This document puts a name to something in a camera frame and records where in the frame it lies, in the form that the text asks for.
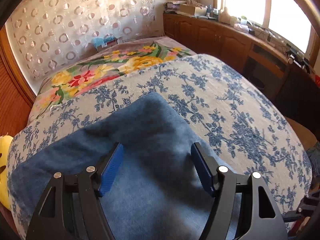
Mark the white circle-pattern curtain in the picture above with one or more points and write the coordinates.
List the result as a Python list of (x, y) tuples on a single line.
[(47, 35)]

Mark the blue denim jeans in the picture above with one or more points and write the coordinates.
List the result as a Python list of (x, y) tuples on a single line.
[(156, 193)]

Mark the long wooden cabinet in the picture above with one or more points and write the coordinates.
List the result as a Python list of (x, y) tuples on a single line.
[(270, 70)]

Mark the cardboard box with blue cloth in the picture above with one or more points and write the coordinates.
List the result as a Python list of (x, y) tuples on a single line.
[(103, 43)]

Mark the cardboard box on cabinet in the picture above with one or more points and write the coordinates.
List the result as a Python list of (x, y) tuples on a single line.
[(191, 10)]

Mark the yellow plush toy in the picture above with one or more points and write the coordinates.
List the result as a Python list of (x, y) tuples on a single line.
[(5, 142)]

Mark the white plastic jug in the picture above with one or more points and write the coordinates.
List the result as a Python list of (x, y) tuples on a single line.
[(224, 16)]

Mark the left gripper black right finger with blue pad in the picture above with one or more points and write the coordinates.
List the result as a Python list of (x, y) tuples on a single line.
[(243, 206)]

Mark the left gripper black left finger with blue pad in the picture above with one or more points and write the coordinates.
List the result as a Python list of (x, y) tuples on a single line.
[(70, 208)]

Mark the wooden louvered wardrobe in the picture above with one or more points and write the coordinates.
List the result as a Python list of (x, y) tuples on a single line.
[(17, 98)]

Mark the window with wooden frame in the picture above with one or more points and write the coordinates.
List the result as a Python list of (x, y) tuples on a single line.
[(283, 24)]

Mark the blue floral bed sheet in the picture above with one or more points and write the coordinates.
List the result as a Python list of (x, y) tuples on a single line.
[(239, 123)]

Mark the colourful floral blanket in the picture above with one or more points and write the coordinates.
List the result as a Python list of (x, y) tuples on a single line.
[(111, 63)]

